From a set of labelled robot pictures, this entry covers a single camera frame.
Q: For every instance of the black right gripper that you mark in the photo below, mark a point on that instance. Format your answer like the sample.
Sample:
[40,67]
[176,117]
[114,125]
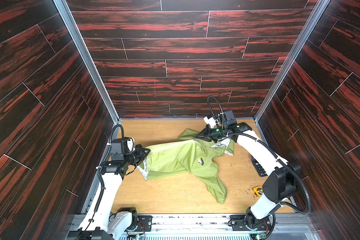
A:
[206,134]

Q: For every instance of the yellow tape measure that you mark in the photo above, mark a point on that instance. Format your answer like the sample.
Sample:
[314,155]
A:
[258,191]

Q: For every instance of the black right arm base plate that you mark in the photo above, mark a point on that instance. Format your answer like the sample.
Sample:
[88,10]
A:
[249,223]

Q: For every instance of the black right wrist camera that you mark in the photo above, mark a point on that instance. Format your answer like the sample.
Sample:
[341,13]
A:
[225,120]

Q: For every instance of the aluminium corner post left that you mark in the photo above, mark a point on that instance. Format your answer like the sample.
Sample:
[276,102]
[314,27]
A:
[79,42]

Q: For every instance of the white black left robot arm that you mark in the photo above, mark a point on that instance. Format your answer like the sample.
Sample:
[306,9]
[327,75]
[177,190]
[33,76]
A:
[99,223]

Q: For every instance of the aluminium corner post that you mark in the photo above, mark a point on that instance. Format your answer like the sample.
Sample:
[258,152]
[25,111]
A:
[306,31]
[79,42]

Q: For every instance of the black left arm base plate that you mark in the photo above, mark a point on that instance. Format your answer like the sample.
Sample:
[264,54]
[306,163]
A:
[142,223]

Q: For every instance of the green zip jacket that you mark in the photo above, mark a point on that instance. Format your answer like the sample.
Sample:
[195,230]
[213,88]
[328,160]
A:
[192,155]

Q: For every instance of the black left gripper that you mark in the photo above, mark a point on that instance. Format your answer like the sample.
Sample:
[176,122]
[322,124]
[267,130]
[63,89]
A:
[140,154]

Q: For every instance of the black desk calculator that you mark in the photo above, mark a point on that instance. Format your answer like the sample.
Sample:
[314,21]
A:
[260,170]

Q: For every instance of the aluminium front rail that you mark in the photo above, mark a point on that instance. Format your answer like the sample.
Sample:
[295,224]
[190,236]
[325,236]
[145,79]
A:
[290,226]

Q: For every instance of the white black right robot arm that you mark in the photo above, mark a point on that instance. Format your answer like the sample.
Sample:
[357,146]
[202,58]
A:
[283,178]

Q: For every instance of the aluminium corner post right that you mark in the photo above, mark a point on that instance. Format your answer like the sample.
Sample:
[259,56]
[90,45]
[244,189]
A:
[306,31]

